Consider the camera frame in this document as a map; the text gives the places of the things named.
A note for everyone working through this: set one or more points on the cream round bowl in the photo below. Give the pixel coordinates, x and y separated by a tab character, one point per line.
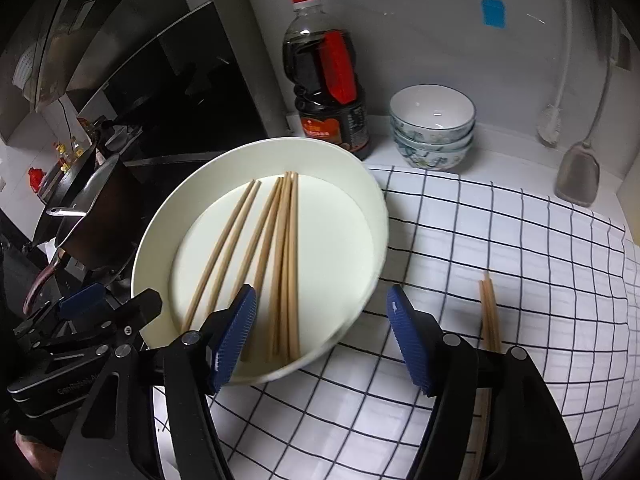
330	240

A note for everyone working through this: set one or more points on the small red object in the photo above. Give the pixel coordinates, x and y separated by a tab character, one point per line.
36	180

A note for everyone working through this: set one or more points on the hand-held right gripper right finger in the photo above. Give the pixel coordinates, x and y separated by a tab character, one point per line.
410	345

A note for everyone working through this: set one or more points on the small yellow oil bottles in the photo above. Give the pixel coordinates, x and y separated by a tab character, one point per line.
67	155

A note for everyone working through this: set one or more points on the black range hood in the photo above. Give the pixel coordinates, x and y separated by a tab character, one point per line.
175	75

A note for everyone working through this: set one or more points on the floral patterned ceramic bowl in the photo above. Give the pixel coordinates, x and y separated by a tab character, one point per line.
430	110
432	144
432	160

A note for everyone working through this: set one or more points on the white blue-checked cloth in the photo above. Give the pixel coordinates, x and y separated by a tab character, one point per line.
500	220

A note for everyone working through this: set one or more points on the dark frying pan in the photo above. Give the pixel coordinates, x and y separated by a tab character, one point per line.
105	220

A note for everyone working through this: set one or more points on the bundle of wooden chopsticks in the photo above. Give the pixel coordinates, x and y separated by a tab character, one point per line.
291	270

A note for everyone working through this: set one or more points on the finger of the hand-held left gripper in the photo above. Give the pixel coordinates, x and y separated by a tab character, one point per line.
82	300
135	310

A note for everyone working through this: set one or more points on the metal spatula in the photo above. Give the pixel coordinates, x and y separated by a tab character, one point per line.
577	175

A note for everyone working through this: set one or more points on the dark sauce bottle red cap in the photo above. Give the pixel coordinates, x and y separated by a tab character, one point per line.
325	110

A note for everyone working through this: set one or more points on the person's left hand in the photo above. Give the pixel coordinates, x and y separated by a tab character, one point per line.
35	452

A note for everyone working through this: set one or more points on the white dish brush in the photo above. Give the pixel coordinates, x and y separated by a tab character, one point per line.
550	127

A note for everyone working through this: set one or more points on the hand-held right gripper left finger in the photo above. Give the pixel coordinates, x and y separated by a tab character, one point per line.
232	340

